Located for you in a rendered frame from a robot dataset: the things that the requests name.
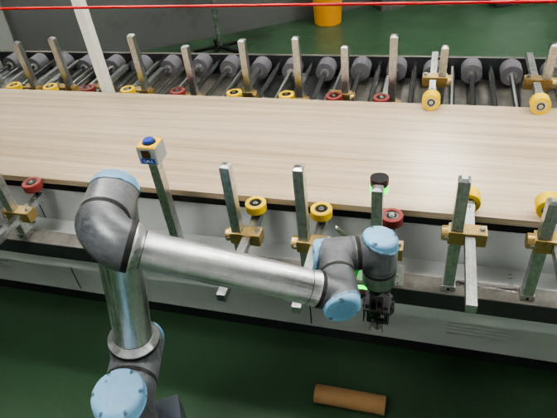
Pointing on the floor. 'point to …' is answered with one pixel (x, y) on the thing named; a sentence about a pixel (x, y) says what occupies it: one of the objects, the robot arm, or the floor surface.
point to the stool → (218, 39)
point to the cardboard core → (350, 399)
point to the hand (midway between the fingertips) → (377, 323)
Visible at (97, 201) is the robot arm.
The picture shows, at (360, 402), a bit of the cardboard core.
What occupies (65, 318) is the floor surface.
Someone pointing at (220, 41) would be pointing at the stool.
